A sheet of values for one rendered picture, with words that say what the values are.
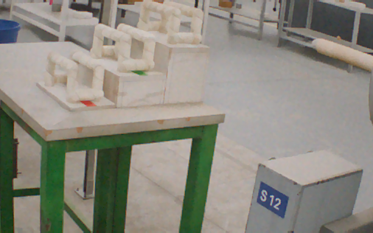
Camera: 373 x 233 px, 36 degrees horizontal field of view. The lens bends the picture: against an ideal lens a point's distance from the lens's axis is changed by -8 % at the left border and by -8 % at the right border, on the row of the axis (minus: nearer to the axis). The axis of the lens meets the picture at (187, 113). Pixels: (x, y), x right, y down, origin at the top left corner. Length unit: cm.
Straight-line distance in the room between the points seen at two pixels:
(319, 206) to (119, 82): 93
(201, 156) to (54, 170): 48
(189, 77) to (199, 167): 27
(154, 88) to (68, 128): 36
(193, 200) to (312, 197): 102
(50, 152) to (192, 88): 54
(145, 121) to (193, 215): 40
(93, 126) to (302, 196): 82
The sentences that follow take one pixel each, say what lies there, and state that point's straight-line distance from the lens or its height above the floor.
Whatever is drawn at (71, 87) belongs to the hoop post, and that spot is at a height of 99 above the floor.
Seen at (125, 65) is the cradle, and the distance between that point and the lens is 174.
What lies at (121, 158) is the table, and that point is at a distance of 219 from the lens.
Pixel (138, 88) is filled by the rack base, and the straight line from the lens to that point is 175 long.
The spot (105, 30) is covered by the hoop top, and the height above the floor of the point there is 112.
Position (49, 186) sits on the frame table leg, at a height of 77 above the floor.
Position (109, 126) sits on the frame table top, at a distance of 159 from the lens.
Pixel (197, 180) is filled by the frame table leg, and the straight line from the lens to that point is 185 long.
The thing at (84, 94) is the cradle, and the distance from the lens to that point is 170.
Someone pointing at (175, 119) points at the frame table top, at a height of 93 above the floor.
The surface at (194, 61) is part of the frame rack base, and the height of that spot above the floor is 106.
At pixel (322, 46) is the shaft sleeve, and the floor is 125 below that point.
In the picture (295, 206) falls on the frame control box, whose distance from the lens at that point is 87.
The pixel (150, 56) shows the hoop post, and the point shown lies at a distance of 179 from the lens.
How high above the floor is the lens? 143
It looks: 16 degrees down
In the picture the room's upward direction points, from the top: 8 degrees clockwise
